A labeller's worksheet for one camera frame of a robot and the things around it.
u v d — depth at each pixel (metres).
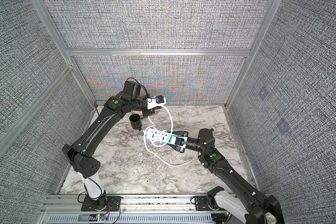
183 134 0.65
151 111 0.65
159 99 0.60
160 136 0.63
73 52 0.88
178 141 0.55
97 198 0.63
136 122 0.99
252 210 0.39
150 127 0.65
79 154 0.44
